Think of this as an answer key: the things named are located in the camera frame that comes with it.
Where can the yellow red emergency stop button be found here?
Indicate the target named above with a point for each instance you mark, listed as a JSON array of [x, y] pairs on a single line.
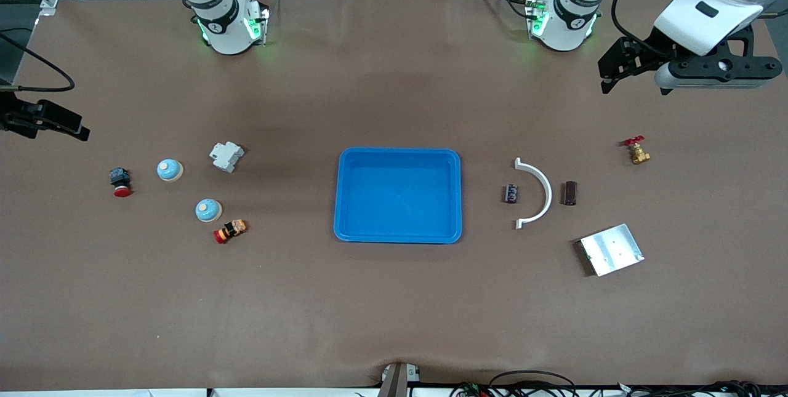
[[231, 231]]

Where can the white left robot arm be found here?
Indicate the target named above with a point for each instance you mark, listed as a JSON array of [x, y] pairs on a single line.
[[708, 9]]

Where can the brown table cover sheet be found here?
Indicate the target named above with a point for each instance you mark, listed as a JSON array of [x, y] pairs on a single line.
[[394, 311]]

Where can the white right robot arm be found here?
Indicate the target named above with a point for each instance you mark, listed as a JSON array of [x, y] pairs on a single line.
[[221, 21]]

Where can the red mushroom push button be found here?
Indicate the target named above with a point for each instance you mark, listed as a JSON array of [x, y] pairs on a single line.
[[120, 176]]

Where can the white circuit breaker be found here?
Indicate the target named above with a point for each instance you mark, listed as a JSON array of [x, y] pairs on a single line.
[[226, 156]]

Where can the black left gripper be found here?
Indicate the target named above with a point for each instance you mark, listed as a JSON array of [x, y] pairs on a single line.
[[640, 52]]

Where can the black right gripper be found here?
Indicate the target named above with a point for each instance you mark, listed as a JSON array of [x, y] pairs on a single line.
[[24, 117]]

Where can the silver metal plate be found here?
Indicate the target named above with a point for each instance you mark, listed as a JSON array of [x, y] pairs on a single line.
[[611, 250]]

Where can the grey metal mount bracket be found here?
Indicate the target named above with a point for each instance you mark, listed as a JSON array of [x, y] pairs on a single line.
[[397, 381]]

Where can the white curved bracket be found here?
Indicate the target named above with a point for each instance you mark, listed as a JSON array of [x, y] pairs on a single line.
[[548, 192]]

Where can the blue plastic tray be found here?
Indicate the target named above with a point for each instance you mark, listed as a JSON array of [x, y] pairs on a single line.
[[400, 200]]

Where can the blue desk bell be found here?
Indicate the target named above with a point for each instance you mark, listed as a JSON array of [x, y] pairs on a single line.
[[169, 170], [208, 210]]

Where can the small dark terminal block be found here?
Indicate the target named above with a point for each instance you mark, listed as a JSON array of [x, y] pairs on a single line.
[[511, 194]]

